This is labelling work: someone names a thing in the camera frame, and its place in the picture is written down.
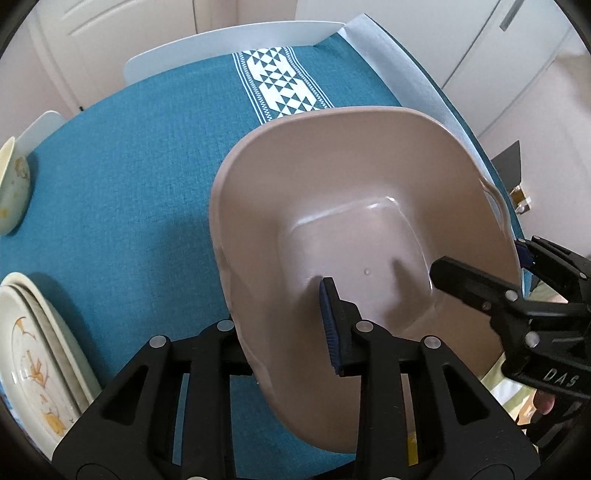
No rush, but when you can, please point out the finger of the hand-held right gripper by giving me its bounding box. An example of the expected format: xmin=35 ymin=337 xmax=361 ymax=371
xmin=515 ymin=235 xmax=591 ymax=304
xmin=428 ymin=256 xmax=537 ymax=325

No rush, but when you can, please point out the teal tablecloth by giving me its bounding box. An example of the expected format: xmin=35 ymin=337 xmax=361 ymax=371
xmin=0 ymin=32 xmax=523 ymax=480

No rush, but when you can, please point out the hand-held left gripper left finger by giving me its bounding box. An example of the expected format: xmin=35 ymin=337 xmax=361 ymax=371
xmin=52 ymin=318 xmax=253 ymax=480

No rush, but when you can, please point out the cream round bowl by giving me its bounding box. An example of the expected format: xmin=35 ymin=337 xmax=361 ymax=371
xmin=0 ymin=136 xmax=31 ymax=237

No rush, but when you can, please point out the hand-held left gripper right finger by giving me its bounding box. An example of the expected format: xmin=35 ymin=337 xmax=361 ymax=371
xmin=318 ymin=277 xmax=541 ymax=480

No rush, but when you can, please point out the beige square plastic bowl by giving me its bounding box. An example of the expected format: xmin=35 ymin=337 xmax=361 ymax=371
xmin=209 ymin=106 xmax=527 ymax=456

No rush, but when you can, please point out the white wardrobe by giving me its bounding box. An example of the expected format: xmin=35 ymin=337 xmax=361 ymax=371
xmin=295 ymin=0 xmax=583 ymax=140

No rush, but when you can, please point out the person's right hand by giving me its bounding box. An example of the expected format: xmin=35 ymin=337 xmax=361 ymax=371
xmin=531 ymin=389 xmax=556 ymax=415

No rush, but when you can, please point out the yellow duck print plate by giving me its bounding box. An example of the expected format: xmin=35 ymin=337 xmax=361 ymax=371
xmin=0 ymin=271 xmax=103 ymax=408

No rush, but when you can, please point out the white panel door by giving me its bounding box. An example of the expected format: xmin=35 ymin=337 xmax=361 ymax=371
xmin=28 ymin=0 xmax=246 ymax=116

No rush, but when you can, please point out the cream duck print plate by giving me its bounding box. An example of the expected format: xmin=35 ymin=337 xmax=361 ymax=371
xmin=0 ymin=285 xmax=83 ymax=457

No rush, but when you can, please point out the dark triangular panel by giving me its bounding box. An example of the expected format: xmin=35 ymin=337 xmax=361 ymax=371
xmin=490 ymin=141 xmax=523 ymax=188

